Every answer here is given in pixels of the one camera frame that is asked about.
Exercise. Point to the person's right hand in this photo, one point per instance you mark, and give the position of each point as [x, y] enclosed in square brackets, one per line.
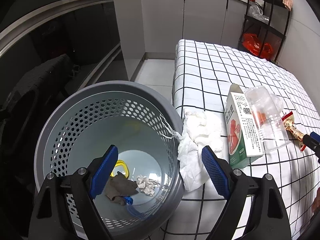
[316, 203]

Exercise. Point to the dark grey rag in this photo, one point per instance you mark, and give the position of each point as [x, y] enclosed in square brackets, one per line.
[118, 188]

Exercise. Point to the yellow plastic lid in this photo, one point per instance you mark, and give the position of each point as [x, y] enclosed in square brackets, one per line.
[121, 167]

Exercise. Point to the white tissue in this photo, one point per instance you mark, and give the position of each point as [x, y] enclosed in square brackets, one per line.
[200, 129]

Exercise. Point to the grey perforated trash bin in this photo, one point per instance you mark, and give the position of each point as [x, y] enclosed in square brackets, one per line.
[121, 113]

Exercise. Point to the black built-in oven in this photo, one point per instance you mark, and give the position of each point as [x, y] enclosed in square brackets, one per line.
[49, 49]

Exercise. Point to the green white carton box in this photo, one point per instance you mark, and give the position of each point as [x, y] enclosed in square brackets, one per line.
[244, 144]

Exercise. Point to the grey kitchen cabinets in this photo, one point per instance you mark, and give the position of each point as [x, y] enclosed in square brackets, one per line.
[152, 28]

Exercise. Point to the red plastic bag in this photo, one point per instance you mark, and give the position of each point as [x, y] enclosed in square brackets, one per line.
[252, 43]

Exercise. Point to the red gold snack wrapper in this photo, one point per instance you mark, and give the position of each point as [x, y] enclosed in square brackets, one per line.
[289, 125]

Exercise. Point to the clear plastic bag on shelf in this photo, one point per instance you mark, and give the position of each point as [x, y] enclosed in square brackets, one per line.
[256, 12]

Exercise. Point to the white paper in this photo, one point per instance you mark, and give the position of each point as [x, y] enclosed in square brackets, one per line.
[146, 185]

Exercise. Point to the black metal shelf rack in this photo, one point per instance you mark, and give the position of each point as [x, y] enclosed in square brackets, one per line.
[265, 27]

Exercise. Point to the clear plastic cup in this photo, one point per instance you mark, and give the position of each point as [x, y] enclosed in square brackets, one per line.
[270, 126]

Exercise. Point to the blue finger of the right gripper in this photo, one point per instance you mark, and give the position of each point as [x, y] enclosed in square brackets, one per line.
[312, 144]
[315, 136]

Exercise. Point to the clear plastic bag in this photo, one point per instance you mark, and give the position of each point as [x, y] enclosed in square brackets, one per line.
[256, 12]
[278, 102]

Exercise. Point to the red checkered cloth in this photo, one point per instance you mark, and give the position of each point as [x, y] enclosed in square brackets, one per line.
[288, 4]

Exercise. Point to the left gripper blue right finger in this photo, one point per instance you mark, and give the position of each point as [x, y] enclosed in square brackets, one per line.
[215, 171]

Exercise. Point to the blue ribbon bow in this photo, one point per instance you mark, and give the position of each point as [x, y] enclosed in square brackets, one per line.
[131, 210]

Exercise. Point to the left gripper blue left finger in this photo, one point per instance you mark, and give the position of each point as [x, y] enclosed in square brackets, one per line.
[101, 169]

